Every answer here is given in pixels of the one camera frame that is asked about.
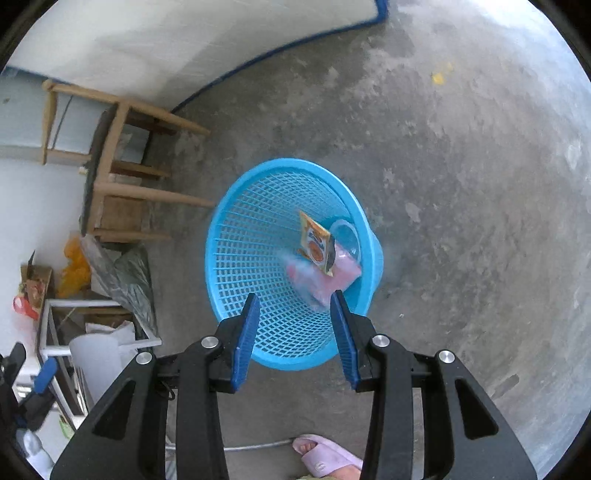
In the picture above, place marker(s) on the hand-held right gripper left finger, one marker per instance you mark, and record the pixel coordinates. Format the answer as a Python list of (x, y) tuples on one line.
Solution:
[(244, 341)]

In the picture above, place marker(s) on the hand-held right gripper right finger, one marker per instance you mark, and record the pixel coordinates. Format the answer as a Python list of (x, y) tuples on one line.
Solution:
[(344, 341)]

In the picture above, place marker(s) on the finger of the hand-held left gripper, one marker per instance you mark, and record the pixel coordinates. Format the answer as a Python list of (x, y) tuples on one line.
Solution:
[(46, 374), (16, 355)]

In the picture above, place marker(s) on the pink plastic wrapper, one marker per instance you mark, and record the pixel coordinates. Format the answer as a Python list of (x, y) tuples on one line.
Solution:
[(314, 281)]

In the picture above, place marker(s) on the blue plastic mesh basket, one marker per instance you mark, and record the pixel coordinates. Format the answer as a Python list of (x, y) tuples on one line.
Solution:
[(249, 240)]

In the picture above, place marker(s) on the red plastic bag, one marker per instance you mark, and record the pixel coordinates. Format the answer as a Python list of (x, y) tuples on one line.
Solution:
[(23, 307)]

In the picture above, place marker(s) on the white plastic container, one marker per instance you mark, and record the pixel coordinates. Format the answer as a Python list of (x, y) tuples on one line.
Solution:
[(99, 364)]

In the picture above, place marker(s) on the cardboard box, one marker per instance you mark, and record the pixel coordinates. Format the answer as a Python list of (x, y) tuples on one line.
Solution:
[(37, 277), (117, 212)]

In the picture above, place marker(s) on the white metal table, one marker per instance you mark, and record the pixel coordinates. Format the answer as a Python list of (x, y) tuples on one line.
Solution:
[(92, 303)]

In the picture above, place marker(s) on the orange snack packet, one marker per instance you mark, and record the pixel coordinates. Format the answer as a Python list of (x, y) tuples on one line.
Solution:
[(316, 244)]

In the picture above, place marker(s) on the yellow plastic bag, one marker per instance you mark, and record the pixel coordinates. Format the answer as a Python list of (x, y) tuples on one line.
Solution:
[(74, 267)]

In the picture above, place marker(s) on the clear plastic cup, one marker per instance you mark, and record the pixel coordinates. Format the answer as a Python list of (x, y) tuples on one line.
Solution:
[(347, 233)]

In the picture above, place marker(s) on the person's foot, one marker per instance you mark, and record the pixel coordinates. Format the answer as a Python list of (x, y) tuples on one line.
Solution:
[(304, 446)]

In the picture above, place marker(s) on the pink slipper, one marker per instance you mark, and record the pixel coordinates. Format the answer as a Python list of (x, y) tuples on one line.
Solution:
[(330, 461)]

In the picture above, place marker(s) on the grey plastic bag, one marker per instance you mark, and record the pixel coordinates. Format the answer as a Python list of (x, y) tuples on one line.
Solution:
[(124, 277)]

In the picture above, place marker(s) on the wooden chair dark seat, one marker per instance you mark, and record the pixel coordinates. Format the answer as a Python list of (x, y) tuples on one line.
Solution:
[(138, 194)]

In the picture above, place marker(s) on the silver fridge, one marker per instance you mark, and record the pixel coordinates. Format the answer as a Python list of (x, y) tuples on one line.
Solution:
[(23, 120)]

